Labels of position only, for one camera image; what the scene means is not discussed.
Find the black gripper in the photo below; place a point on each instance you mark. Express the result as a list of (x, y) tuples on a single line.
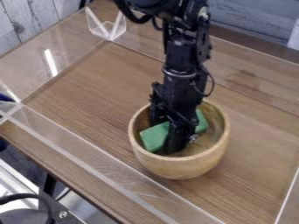
[(174, 102)]

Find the green rectangular block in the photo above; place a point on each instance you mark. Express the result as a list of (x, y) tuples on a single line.
[(154, 136)]

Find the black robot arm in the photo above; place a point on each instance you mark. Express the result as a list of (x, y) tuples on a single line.
[(186, 30)]

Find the brown wooden bowl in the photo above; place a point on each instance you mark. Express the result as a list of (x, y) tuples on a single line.
[(199, 157)]

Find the clear acrylic tray walls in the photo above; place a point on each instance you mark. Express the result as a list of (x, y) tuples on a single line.
[(79, 80)]

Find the black table leg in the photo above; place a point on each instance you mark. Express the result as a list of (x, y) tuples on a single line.
[(50, 184)]

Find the grey metal bracket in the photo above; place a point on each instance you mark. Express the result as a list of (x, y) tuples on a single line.
[(62, 214)]

